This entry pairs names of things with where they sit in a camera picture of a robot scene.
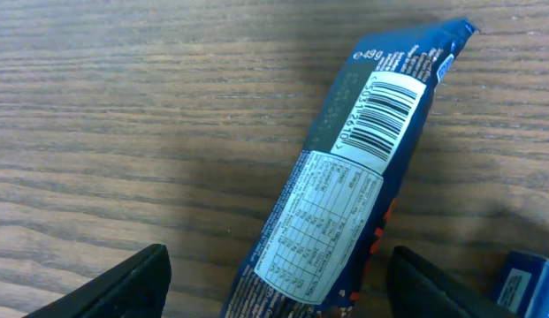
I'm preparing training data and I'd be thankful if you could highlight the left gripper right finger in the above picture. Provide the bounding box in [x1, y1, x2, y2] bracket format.
[385, 246, 515, 318]

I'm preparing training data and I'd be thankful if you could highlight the dark blue chocolate bar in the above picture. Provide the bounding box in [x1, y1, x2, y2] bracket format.
[221, 19, 476, 317]

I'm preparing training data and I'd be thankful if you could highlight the blue Eclipse mints box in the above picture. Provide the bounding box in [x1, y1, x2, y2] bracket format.
[492, 251, 549, 318]

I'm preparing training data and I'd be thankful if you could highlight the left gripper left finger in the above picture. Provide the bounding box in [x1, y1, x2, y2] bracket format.
[25, 244, 172, 318]

